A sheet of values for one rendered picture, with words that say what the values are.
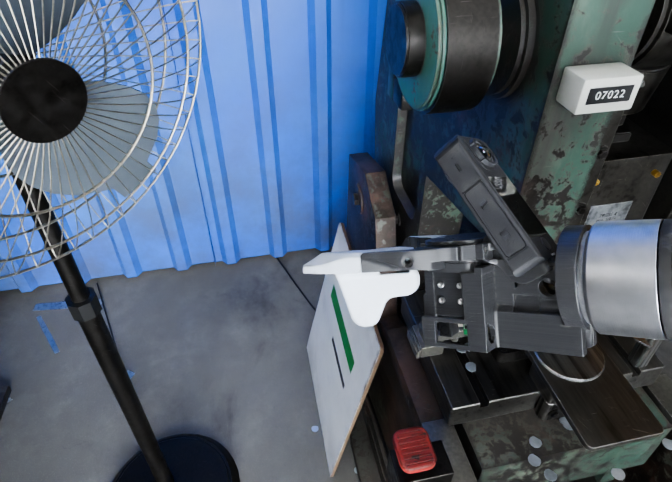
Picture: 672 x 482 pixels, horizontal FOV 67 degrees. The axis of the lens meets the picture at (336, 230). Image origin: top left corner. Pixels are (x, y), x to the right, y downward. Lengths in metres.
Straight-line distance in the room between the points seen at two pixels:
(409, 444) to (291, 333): 1.18
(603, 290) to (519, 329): 0.07
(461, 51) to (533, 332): 0.33
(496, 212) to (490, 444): 0.73
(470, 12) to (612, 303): 0.37
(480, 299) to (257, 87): 1.55
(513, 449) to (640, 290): 0.75
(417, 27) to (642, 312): 0.41
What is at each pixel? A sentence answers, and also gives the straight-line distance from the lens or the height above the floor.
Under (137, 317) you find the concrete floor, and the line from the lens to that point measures 2.19.
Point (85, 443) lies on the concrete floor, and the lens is 1.92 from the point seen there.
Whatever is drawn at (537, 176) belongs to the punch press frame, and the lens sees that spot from 0.69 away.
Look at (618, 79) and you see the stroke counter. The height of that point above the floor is 1.33.
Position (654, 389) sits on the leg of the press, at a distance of 1.26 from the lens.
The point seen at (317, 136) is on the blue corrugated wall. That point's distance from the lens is 1.96.
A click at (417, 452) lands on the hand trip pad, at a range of 0.89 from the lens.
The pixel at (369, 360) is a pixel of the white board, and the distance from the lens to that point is 1.28.
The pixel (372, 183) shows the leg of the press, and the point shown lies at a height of 0.89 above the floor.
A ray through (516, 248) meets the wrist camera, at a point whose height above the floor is 1.31.
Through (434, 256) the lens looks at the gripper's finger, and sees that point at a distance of 0.37.
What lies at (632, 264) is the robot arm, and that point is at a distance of 0.34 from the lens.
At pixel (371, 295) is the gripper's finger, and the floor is 1.26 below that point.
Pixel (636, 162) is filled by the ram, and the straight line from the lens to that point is 0.85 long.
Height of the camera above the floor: 1.54
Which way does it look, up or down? 39 degrees down
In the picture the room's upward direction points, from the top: straight up
